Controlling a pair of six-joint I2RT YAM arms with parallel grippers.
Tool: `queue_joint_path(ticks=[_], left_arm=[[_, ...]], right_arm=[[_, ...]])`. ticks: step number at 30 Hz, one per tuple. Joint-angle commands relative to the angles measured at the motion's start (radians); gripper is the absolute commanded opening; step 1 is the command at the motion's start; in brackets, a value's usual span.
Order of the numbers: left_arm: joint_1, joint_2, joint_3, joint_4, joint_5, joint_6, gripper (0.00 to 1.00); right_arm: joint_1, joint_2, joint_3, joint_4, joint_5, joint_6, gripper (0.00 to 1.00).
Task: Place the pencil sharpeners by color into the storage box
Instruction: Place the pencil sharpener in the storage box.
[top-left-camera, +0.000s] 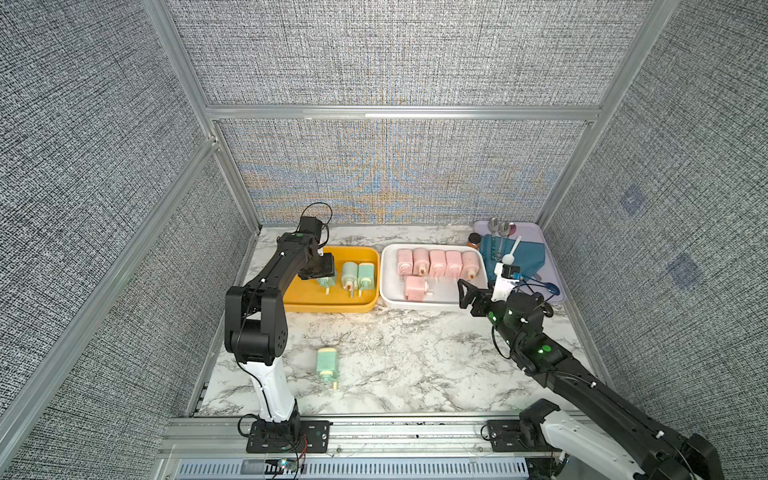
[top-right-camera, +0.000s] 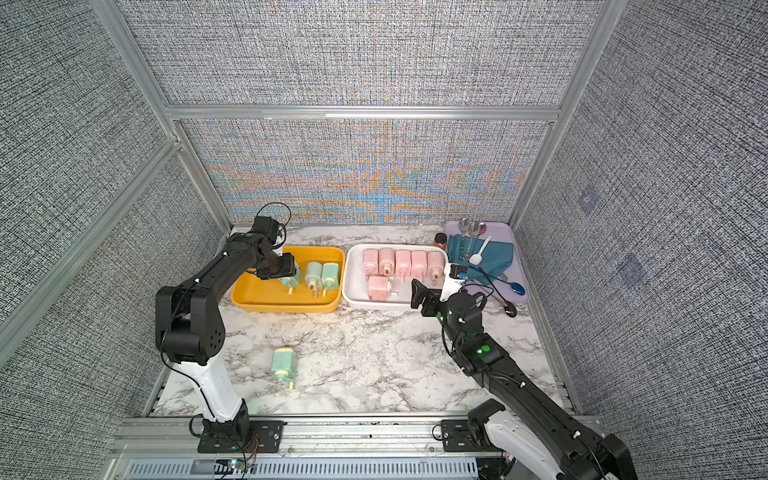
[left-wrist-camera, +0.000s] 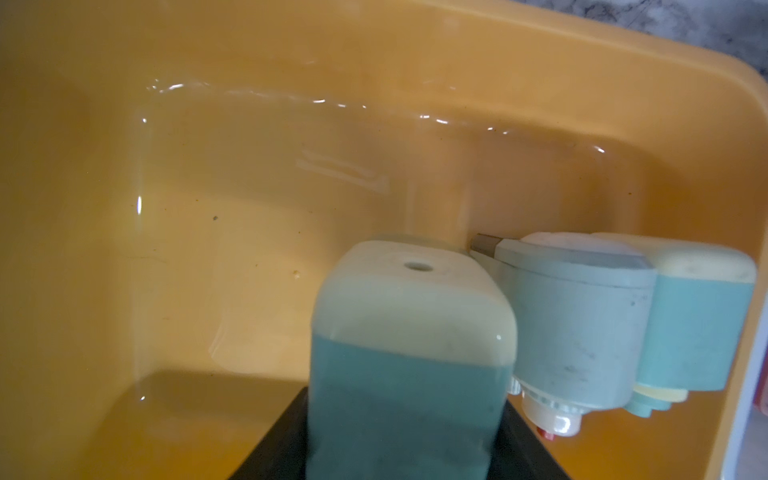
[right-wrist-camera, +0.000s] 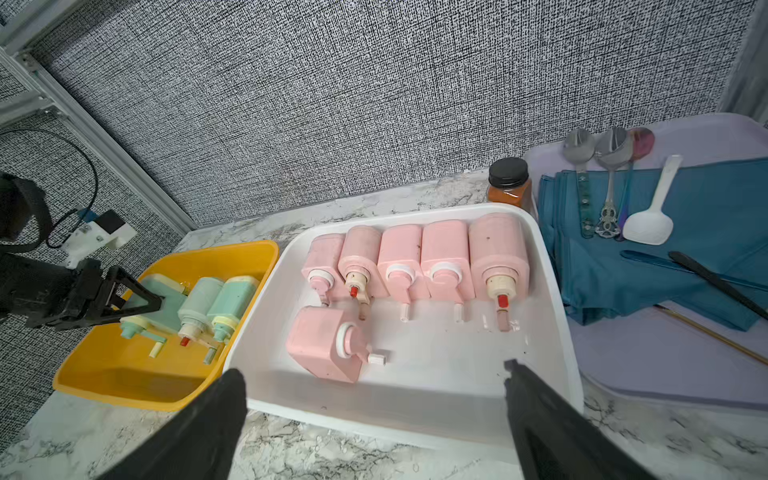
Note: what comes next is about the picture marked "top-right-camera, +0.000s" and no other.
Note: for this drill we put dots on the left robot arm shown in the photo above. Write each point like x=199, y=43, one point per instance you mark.
x=190, y=332

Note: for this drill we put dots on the orange spice jar black lid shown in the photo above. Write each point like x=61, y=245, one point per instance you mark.
x=440, y=240

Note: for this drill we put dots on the teal cloth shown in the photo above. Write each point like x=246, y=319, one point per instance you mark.
x=496, y=258

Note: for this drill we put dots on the pink sharpener front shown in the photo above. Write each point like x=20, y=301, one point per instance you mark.
x=380, y=288

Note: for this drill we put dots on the black spoon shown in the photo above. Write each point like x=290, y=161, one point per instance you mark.
x=509, y=308

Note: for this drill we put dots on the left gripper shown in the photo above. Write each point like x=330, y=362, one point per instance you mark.
x=289, y=267

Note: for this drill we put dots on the white storage box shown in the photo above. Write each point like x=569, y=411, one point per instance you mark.
x=354, y=288

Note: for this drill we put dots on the blue spoon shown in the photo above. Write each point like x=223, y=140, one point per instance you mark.
x=515, y=287

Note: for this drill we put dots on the lavender tray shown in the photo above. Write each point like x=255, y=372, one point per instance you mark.
x=500, y=232

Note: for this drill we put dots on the aluminium front rail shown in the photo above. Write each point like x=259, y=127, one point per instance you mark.
x=338, y=446

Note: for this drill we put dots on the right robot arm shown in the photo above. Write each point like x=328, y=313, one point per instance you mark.
x=520, y=420

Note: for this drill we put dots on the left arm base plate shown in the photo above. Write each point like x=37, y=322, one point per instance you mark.
x=236, y=437

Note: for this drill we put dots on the white plastic spoon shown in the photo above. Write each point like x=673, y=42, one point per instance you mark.
x=476, y=258

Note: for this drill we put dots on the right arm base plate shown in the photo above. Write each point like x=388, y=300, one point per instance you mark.
x=462, y=436

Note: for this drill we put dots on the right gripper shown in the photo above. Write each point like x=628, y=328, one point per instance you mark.
x=427, y=294

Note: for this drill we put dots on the green sharpener front yellow cap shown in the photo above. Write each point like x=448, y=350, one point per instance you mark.
x=291, y=282

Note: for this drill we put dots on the silver ornate spoon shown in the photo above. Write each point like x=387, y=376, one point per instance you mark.
x=477, y=229

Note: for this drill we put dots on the yellow storage box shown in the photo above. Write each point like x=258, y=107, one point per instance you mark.
x=254, y=295

